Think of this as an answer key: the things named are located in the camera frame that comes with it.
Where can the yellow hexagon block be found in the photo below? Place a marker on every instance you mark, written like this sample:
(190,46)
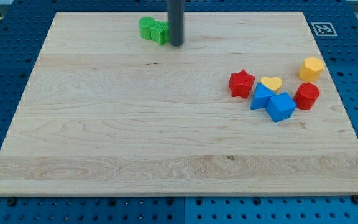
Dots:
(311,69)

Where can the black bolt front left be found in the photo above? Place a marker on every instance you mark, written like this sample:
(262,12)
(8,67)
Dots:
(11,201)

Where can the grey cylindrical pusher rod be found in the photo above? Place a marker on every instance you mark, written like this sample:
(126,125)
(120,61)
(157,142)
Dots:
(175,9)

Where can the red cylinder block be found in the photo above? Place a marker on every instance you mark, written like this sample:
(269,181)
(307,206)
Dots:
(306,96)

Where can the red star block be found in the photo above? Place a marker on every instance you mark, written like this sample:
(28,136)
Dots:
(241,84)

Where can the green cylinder block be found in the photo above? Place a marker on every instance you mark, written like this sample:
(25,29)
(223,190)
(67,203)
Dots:
(145,24)

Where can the wooden board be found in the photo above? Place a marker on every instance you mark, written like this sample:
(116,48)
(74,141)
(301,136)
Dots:
(106,113)

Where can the black bolt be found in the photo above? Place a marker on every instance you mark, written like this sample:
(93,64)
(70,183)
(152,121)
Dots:
(354,199)
(11,201)

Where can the green star block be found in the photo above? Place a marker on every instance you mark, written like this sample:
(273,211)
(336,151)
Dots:
(159,32)

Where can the yellow heart block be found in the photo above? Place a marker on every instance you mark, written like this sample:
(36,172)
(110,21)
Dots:
(274,83)

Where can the blue triangle block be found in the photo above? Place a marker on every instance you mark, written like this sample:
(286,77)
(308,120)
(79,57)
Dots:
(261,96)

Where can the white fiducial marker tag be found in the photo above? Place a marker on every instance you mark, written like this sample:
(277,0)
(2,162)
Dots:
(324,29)

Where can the blue cube block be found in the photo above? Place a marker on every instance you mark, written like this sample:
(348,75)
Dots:
(280,107)

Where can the black bolt front right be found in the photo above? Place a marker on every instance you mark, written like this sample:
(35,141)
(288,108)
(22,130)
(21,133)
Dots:
(354,199)

